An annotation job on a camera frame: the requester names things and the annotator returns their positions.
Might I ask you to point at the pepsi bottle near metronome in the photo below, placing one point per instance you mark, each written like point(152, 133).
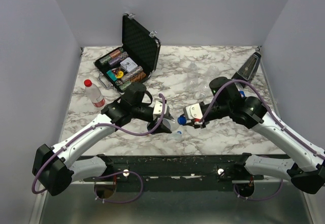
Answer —
point(242, 93)

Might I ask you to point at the black poker chip case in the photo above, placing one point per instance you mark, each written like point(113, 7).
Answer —
point(135, 60)

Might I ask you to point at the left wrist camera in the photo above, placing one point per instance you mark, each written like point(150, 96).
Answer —
point(158, 110)

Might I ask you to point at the red label plastic bottle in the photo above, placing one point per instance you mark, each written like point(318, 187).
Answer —
point(95, 96)

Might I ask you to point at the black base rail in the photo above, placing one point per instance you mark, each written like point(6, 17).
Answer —
point(175, 173)

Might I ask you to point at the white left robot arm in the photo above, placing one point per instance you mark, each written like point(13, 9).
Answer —
point(56, 167)

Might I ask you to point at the blue bottle cap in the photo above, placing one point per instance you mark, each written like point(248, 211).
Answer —
point(181, 120)

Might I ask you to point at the red bottle cap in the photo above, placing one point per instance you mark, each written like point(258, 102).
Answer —
point(87, 82)

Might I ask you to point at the clear plastic bottle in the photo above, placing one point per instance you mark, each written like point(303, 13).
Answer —
point(204, 89)
point(192, 76)

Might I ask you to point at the clear plastic bottle left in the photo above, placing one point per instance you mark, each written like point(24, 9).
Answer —
point(192, 76)

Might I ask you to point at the blue label pepsi bottle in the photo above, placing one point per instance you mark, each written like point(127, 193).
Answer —
point(174, 125)

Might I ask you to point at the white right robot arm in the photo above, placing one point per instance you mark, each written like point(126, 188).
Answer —
point(304, 167)

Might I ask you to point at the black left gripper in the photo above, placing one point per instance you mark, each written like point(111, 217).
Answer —
point(161, 128)

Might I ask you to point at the black metronome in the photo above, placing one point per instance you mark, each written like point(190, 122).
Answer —
point(249, 69)

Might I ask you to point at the clear plastic bottle right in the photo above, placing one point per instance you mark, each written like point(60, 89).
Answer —
point(204, 89)

